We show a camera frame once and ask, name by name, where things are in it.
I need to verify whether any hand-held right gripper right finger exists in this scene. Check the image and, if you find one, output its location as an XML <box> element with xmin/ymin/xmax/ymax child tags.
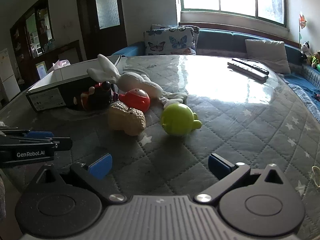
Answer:
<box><xmin>194</xmin><ymin>153</ymin><xmax>290</xmax><ymax>203</ymax></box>

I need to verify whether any black and white plush toy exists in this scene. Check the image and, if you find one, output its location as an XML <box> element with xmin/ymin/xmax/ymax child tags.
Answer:
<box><xmin>300</xmin><ymin>41</ymin><xmax>312</xmax><ymax>60</ymax></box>

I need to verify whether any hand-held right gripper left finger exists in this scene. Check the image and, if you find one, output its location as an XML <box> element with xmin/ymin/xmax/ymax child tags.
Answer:
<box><xmin>26</xmin><ymin>153</ymin><xmax>127</xmax><ymax>203</ymax></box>

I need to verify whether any white fridge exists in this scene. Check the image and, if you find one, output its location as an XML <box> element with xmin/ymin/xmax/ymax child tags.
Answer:
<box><xmin>0</xmin><ymin>48</ymin><xmax>21</xmax><ymax>103</ymax></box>

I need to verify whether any colourful pinwheel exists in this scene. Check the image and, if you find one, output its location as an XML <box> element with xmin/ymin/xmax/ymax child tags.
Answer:
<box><xmin>297</xmin><ymin>11</ymin><xmax>307</xmax><ymax>48</ymax></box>

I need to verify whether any grey remote control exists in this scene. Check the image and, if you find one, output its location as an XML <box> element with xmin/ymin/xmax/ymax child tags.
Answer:
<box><xmin>227</xmin><ymin>61</ymin><xmax>268</xmax><ymax>82</ymax></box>

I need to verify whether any yellow green box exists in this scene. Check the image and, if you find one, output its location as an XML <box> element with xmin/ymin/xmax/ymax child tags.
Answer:
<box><xmin>36</xmin><ymin>61</ymin><xmax>47</xmax><ymax>80</ymax></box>

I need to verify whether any black and red toy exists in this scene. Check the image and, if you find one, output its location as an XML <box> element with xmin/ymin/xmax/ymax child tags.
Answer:
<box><xmin>73</xmin><ymin>81</ymin><xmax>119</xmax><ymax>112</ymax></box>

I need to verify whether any pink plastic bag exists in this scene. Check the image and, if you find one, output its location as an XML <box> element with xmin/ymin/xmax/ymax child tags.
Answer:
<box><xmin>47</xmin><ymin>59</ymin><xmax>72</xmax><ymax>73</ymax></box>

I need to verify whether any blue blanket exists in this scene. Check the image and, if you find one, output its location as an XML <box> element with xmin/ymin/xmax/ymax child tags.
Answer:
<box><xmin>284</xmin><ymin>62</ymin><xmax>320</xmax><ymax>124</ymax></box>

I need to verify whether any white plush rabbit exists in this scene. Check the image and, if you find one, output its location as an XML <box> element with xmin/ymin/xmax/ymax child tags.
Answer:
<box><xmin>87</xmin><ymin>54</ymin><xmax>188</xmax><ymax>109</ymax></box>

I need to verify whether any red round toy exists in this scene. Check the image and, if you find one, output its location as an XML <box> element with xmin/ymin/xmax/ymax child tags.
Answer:
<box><xmin>118</xmin><ymin>88</ymin><xmax>151</xmax><ymax>113</ymax></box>

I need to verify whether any green round toy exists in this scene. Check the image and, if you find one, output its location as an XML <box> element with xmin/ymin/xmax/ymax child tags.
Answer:
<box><xmin>161</xmin><ymin>103</ymin><xmax>202</xmax><ymax>137</ymax></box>

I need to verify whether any yellow loop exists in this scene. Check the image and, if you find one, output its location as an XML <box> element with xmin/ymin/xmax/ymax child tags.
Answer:
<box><xmin>311</xmin><ymin>166</ymin><xmax>320</xmax><ymax>188</ymax></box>

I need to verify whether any grey quilted desktop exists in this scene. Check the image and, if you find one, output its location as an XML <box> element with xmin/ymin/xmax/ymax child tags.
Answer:
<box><xmin>0</xmin><ymin>54</ymin><xmax>320</xmax><ymax>240</ymax></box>

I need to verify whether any black remote control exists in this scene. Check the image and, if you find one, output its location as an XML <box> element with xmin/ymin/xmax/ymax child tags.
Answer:
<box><xmin>232</xmin><ymin>58</ymin><xmax>269</xmax><ymax>76</ymax></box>

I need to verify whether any grey pillow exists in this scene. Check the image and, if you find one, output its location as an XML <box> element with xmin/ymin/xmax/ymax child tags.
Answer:
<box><xmin>245</xmin><ymin>39</ymin><xmax>292</xmax><ymax>75</ymax></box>

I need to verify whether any butterfly print pillow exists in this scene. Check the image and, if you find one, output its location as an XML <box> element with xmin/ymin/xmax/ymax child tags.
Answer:
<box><xmin>144</xmin><ymin>26</ymin><xmax>198</xmax><ymax>55</ymax></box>
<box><xmin>151</xmin><ymin>24</ymin><xmax>200</xmax><ymax>49</ymax></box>

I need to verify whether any dark wooden door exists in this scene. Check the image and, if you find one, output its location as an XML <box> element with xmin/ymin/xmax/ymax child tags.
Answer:
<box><xmin>75</xmin><ymin>0</ymin><xmax>128</xmax><ymax>60</ymax></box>

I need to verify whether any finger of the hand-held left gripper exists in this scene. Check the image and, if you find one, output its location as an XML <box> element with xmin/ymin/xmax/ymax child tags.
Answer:
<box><xmin>0</xmin><ymin>127</ymin><xmax>55</xmax><ymax>140</ymax></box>
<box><xmin>0</xmin><ymin>137</ymin><xmax>73</xmax><ymax>152</ymax></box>

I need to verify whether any cardboard box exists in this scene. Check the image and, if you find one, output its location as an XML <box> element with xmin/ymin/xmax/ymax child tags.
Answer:
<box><xmin>26</xmin><ymin>58</ymin><xmax>125</xmax><ymax>112</ymax></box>

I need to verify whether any teal sofa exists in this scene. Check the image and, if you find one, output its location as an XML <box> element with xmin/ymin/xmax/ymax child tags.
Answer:
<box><xmin>111</xmin><ymin>26</ymin><xmax>320</xmax><ymax>85</ymax></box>

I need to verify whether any dark wooden cabinet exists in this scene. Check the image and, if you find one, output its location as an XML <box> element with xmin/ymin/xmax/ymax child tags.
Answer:
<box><xmin>10</xmin><ymin>0</ymin><xmax>87</xmax><ymax>80</ymax></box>

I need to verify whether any beige peanut toy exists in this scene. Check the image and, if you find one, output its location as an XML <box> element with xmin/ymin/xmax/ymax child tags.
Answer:
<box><xmin>108</xmin><ymin>102</ymin><xmax>146</xmax><ymax>136</ymax></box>

